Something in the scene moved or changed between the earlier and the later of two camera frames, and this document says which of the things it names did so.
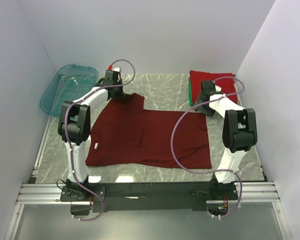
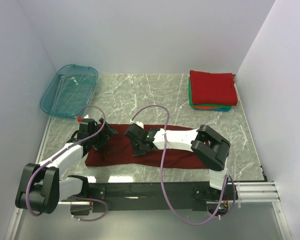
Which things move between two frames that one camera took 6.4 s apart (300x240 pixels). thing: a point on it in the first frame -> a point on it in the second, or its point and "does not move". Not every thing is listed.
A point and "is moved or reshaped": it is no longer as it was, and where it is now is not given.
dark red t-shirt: x=123 y=133 is moved or reshaped
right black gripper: x=210 y=112 -> x=136 y=152
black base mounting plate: x=149 y=196 does not move
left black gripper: x=121 y=94 -> x=105 y=134
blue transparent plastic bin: x=68 y=82 does not move
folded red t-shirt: x=227 y=85 does not move
